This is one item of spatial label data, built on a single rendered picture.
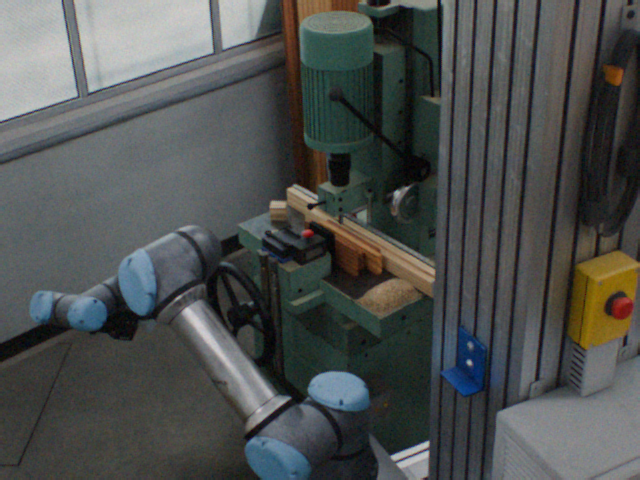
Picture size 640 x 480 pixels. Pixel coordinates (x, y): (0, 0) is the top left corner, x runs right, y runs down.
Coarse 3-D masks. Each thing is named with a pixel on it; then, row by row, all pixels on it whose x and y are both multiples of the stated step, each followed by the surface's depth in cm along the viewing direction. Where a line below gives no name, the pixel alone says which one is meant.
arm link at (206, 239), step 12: (180, 228) 195; (192, 228) 194; (204, 228) 196; (204, 240) 192; (216, 240) 195; (204, 252) 191; (216, 252) 194; (216, 264) 194; (108, 288) 223; (120, 300) 224
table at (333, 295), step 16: (288, 208) 280; (240, 224) 273; (256, 224) 272; (272, 224) 272; (288, 224) 272; (304, 224) 272; (240, 240) 274; (256, 240) 267; (336, 272) 250; (368, 272) 249; (384, 272) 249; (320, 288) 249; (336, 288) 244; (352, 288) 243; (368, 288) 243; (416, 288) 243; (288, 304) 245; (304, 304) 245; (336, 304) 245; (352, 304) 239; (416, 304) 239; (432, 304) 243; (368, 320) 236; (384, 320) 233; (400, 320) 237
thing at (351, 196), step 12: (360, 180) 256; (372, 180) 257; (324, 192) 253; (336, 192) 251; (348, 192) 253; (360, 192) 256; (324, 204) 255; (336, 204) 252; (348, 204) 255; (360, 204) 258; (336, 216) 254
